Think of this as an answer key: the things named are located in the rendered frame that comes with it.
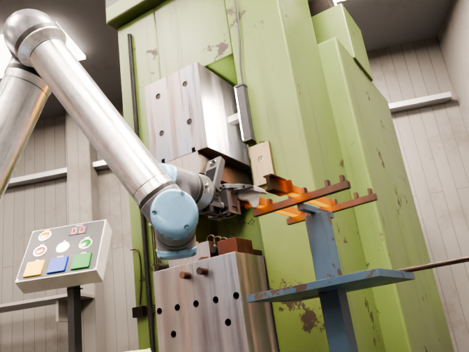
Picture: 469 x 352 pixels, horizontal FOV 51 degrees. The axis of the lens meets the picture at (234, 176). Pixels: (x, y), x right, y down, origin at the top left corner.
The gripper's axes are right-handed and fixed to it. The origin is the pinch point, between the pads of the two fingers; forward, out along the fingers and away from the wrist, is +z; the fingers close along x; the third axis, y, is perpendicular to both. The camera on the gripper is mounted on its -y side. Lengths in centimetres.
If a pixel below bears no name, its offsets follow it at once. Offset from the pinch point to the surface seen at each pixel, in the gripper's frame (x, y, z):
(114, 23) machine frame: -90, -130, 38
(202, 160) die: -39, -33, 34
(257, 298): -4.4, 27.9, 5.8
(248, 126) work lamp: -21, -44, 43
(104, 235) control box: -87, -12, 22
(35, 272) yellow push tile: -105, 1, 1
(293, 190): 13.2, 0.8, 4.9
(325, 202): 13.0, 1.2, 25.8
